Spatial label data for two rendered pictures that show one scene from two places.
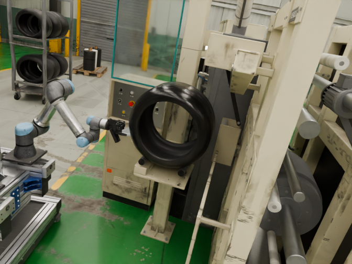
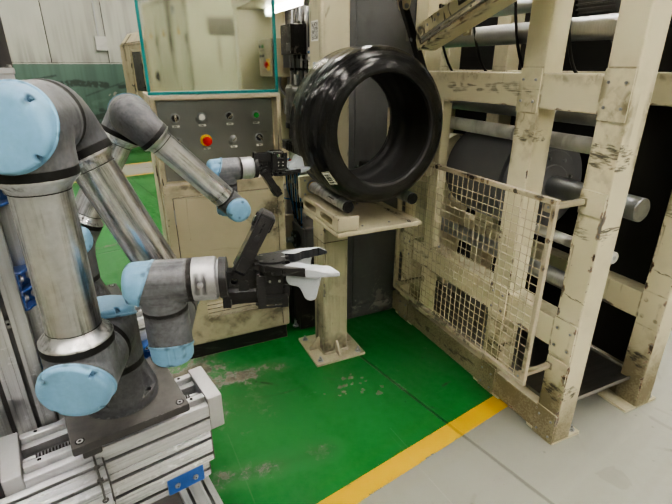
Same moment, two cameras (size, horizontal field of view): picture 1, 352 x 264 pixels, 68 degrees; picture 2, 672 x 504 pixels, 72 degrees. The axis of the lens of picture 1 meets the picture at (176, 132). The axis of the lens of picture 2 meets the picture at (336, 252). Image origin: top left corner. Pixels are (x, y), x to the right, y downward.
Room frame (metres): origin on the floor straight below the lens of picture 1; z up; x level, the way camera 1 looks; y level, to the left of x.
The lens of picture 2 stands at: (0.27, 1.18, 1.38)
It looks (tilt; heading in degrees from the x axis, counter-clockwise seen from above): 22 degrees down; 324
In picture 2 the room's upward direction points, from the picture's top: straight up
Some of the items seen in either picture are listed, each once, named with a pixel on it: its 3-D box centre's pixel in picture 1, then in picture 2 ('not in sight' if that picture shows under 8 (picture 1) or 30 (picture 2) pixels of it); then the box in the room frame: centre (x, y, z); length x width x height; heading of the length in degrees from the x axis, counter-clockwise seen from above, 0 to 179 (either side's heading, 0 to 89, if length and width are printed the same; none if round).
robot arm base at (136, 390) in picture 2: not in sight; (117, 376); (1.20, 1.08, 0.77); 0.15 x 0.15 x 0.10
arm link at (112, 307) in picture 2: not in sight; (106, 330); (1.20, 1.09, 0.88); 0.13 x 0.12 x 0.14; 154
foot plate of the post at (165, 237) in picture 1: (158, 227); (331, 343); (1.97, -0.01, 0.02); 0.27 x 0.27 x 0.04; 79
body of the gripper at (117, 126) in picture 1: (115, 126); (269, 164); (1.72, 0.43, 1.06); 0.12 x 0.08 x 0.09; 79
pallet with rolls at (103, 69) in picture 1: (91, 59); not in sight; (8.26, 2.99, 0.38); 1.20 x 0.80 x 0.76; 8
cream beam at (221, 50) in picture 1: (235, 51); not in sight; (1.53, -0.24, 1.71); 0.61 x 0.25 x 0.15; 169
